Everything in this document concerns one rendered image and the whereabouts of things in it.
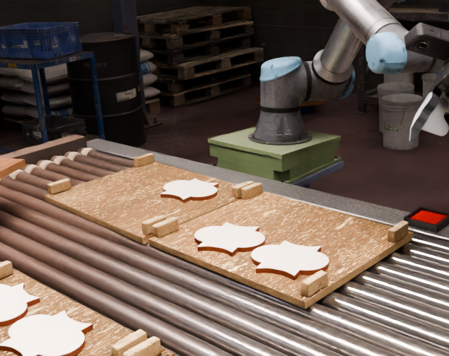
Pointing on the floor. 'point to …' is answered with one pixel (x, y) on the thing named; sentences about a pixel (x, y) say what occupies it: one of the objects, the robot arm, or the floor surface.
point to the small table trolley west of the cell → (40, 95)
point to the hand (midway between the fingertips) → (435, 117)
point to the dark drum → (109, 87)
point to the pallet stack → (198, 51)
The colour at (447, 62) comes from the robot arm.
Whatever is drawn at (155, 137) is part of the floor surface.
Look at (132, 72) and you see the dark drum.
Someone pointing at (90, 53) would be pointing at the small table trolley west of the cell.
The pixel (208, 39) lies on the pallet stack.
